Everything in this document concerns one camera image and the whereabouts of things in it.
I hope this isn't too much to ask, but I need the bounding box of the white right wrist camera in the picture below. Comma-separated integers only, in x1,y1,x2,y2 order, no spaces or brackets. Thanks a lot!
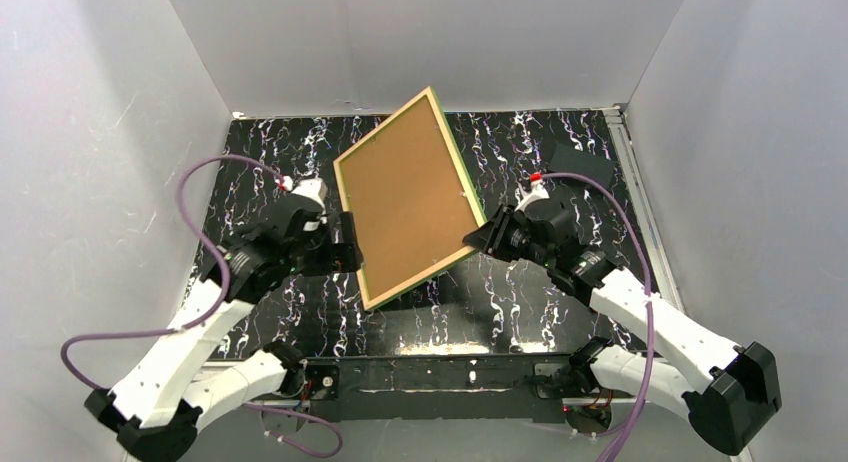
516,173,550,211

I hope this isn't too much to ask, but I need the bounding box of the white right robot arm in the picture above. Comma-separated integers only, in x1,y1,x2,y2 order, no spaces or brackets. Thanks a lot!
463,199,782,456

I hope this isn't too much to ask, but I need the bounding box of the aluminium rail frame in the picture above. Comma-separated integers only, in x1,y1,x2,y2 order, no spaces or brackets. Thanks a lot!
602,106,753,462

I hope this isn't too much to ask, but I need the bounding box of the green wooden photo frame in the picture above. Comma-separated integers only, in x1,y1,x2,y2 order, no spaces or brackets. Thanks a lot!
333,87,486,310

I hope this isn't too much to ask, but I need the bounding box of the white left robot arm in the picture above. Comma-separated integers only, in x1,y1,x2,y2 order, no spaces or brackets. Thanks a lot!
84,194,362,461

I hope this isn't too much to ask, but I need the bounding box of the black rectangular box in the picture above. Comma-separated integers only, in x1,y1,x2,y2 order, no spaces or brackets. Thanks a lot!
546,143,616,189

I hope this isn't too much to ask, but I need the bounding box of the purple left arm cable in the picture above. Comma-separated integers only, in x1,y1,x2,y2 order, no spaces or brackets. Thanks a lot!
60,154,344,460

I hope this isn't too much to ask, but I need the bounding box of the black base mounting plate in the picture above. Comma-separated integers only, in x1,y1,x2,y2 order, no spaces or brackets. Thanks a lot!
241,352,637,424

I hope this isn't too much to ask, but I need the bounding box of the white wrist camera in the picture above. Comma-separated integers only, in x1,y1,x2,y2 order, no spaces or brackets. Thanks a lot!
516,173,550,211
277,176,327,210

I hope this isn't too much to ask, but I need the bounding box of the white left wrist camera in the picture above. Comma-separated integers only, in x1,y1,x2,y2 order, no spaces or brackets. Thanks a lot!
277,176,327,210

